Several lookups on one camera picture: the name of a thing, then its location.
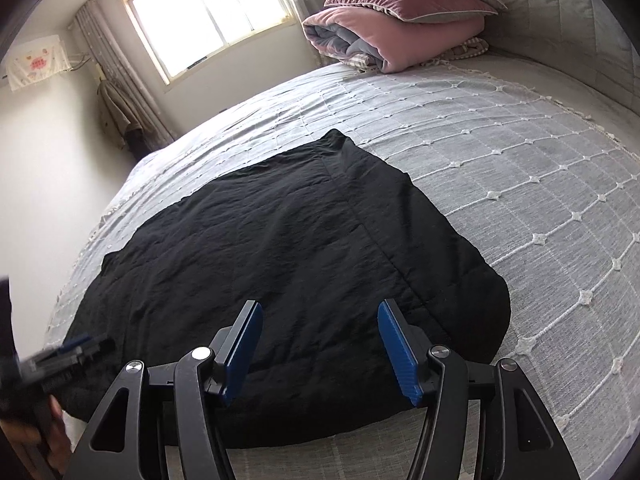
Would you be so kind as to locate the window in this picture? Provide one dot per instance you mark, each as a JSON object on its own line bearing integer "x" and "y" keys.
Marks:
{"x": 210, "y": 15}

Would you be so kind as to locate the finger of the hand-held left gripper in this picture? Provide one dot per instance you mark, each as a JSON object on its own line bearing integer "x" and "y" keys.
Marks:
{"x": 82, "y": 349}

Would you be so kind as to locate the grey padded headboard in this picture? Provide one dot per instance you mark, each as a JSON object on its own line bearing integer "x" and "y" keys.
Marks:
{"x": 565, "y": 15}

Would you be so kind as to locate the folded pink grey quilt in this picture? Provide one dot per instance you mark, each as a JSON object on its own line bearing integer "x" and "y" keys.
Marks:
{"x": 380, "y": 42}

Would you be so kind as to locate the hanging beige clothes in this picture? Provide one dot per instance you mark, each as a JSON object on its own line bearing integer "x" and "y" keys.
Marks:
{"x": 115, "y": 110}

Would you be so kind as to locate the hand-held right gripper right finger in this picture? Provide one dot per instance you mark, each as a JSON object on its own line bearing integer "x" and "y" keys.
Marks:
{"x": 397, "y": 355}

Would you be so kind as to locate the person's left hand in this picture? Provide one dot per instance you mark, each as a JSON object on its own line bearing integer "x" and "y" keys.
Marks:
{"x": 55, "y": 427}

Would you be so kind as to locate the pink velvet pillow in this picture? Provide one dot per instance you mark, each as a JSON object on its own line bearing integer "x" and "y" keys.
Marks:
{"x": 400, "y": 5}

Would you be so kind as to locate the black jacket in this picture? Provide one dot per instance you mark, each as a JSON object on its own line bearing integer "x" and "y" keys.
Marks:
{"x": 280, "y": 260}

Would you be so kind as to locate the covered wall air conditioner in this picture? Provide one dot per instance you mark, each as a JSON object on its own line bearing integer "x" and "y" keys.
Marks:
{"x": 35, "y": 62}

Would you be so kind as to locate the bed with white checked cover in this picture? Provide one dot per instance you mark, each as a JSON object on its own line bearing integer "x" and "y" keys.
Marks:
{"x": 525, "y": 185}

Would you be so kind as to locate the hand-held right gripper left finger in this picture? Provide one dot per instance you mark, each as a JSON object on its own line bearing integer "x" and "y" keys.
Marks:
{"x": 245, "y": 347}

